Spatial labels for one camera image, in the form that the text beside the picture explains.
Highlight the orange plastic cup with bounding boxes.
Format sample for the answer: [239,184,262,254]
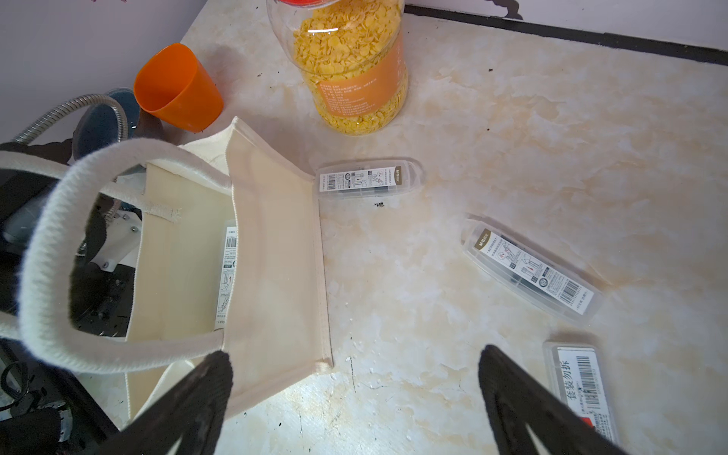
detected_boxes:
[133,43,224,133]

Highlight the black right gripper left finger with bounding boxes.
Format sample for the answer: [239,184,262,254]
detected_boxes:
[85,351,233,454]

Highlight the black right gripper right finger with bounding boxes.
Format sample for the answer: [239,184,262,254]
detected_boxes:
[478,344,624,455]

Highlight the dark blue bowl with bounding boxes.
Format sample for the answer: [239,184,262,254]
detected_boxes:
[72,88,141,160]

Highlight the compass set case blue red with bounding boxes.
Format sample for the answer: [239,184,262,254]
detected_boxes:
[543,341,620,446]

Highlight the cream canvas tote bag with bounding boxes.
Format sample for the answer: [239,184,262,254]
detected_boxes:
[1,119,333,417]

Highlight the red-lid jar yellow flakes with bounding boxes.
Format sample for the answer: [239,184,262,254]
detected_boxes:
[267,0,409,136]

